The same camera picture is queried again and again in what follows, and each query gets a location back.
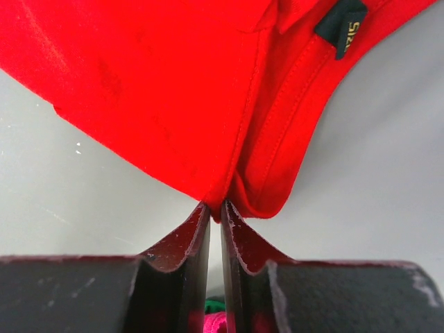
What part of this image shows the red t shirt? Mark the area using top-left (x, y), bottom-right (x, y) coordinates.
top-left (1, 0), bottom-right (431, 219)

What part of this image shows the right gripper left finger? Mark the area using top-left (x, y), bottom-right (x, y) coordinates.
top-left (1, 203), bottom-right (210, 332)

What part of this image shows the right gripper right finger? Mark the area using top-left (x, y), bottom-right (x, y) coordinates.
top-left (221, 201), bottom-right (443, 332)

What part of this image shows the folded pink t shirt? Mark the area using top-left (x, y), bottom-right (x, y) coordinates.
top-left (203, 311), bottom-right (227, 333)

